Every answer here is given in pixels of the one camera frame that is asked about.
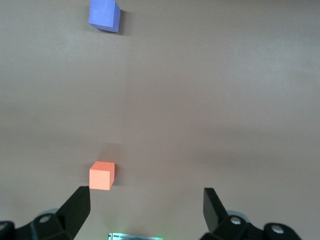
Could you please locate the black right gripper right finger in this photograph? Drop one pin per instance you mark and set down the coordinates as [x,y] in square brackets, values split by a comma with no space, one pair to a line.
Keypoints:
[217,220]

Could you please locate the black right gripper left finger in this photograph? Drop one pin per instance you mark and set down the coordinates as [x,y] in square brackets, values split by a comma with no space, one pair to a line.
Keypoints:
[70,215]

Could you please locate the orange foam cube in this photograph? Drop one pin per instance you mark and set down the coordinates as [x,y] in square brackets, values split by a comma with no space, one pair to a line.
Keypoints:
[101,178]

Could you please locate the brown paper table cover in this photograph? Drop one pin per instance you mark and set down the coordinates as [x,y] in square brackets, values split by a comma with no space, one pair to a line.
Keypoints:
[200,100]

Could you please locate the purple foam cube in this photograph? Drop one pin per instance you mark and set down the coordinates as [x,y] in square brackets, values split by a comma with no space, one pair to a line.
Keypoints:
[102,13]

